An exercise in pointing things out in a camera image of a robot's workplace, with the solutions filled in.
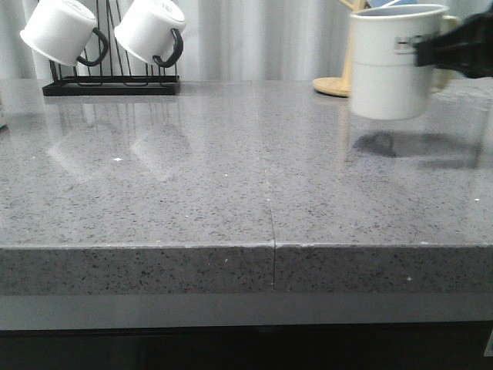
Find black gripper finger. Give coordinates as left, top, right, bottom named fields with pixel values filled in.
left=414, top=11, right=492, bottom=77

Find white HOME cup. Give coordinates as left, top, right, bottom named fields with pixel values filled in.
left=350, top=4, right=460, bottom=120

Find blue enamel mug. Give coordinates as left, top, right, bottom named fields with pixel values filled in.
left=367, top=0, right=400, bottom=8

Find wooden mug tree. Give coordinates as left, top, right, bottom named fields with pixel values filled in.
left=312, top=0, right=454, bottom=98

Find dark drawer front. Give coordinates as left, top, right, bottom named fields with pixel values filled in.
left=1, top=321, right=492, bottom=369

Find right white enamel mug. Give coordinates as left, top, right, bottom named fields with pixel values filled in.
left=114, top=0, right=186, bottom=69

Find white enamel mug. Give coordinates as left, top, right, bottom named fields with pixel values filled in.
left=114, top=0, right=186, bottom=69
left=19, top=0, right=109, bottom=67

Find left white enamel mug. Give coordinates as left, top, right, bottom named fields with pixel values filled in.
left=19, top=0, right=109, bottom=67

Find black wire mug rack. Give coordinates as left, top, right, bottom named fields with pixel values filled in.
left=42, top=0, right=182, bottom=98

